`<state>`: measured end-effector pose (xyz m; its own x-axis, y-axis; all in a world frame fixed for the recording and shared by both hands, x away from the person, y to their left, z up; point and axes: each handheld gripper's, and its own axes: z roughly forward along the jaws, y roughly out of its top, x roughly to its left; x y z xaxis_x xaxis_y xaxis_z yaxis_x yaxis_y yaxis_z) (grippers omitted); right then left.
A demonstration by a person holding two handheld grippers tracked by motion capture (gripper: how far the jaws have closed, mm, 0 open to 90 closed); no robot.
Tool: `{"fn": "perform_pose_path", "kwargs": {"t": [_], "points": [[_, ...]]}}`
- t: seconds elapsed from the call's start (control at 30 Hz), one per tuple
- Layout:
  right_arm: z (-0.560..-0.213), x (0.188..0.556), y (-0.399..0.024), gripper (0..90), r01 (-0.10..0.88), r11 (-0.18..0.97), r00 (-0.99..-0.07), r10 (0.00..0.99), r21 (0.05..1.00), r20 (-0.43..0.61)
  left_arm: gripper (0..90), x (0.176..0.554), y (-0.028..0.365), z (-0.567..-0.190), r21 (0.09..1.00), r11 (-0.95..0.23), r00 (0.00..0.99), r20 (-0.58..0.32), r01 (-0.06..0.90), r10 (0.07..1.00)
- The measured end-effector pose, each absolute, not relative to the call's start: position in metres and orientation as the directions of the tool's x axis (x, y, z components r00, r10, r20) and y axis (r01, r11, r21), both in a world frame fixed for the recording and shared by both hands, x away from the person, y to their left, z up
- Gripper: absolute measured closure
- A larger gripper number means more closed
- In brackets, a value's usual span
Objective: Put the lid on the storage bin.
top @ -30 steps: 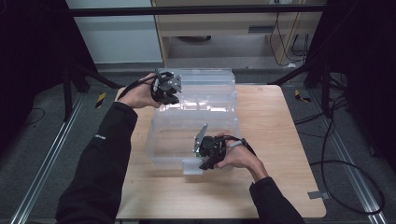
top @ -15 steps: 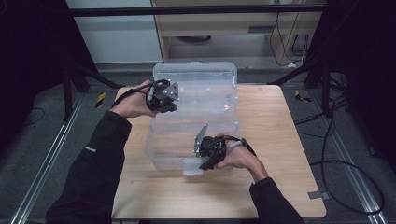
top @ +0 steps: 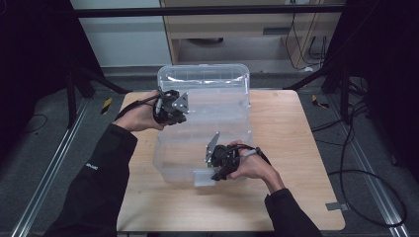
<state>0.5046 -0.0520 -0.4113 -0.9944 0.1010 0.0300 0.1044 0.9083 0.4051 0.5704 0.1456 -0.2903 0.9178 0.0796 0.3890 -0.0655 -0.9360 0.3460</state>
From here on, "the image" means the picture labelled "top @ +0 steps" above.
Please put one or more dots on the yellow and black floor tape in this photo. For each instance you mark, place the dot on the yellow and black floor tape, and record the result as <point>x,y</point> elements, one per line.
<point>106,106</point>
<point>318,102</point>

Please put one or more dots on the white cabinet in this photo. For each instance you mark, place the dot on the white cabinet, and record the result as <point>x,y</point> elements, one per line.
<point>125,42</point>

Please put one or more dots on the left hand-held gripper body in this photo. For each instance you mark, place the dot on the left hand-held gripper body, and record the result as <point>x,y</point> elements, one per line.
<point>169,108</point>

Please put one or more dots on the person's right hand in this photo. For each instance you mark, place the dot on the person's right hand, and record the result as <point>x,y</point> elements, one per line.
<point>253,168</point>

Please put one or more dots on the black curtain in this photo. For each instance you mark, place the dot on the black curtain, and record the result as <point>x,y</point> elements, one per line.
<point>388,65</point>
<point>33,49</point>

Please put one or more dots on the light wooden desk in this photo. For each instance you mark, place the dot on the light wooden desk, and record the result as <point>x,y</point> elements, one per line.
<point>237,24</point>

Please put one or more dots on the clear plastic storage box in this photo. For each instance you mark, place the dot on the clear plastic storage box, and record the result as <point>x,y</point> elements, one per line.
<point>201,95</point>

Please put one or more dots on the aluminium floor rail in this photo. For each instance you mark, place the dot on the aluminium floor rail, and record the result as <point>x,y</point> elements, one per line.
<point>369,177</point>
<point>49,171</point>

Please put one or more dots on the black horizontal bar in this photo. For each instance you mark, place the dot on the black horizontal bar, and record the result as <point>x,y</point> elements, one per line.
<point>197,11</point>

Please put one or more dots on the white plug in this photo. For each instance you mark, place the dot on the white plug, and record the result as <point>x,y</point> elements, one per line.
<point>308,69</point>

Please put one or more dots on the person's left hand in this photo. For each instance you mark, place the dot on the person's left hand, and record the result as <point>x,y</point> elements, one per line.
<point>140,117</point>

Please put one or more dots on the black metal stand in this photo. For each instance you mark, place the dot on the black metal stand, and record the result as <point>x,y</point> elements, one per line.
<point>344,95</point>
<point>70,98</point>

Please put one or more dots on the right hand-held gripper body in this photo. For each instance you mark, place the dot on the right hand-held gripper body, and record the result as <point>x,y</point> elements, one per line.
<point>224,157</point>

